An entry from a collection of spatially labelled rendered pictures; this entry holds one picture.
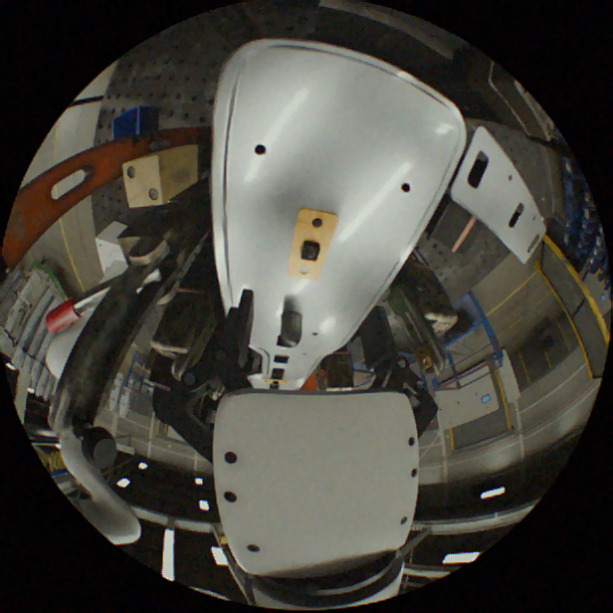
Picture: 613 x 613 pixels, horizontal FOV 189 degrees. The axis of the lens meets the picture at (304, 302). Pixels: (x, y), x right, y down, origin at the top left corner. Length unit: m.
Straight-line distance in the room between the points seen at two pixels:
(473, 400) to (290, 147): 8.12
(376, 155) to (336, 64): 0.09
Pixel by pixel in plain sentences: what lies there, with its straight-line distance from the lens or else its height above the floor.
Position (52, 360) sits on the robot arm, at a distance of 0.60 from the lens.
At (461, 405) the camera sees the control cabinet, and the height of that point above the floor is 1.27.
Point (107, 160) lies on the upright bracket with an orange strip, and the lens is 0.15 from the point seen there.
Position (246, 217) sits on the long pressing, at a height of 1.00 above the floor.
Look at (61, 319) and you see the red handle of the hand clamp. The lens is 0.23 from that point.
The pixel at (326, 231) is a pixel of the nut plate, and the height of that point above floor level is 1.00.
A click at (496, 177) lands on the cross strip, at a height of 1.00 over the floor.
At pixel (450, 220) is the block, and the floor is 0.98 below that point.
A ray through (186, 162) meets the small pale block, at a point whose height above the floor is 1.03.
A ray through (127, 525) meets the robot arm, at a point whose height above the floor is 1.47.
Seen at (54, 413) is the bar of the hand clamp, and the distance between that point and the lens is 0.16.
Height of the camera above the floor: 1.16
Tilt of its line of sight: 40 degrees down
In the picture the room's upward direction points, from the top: 179 degrees clockwise
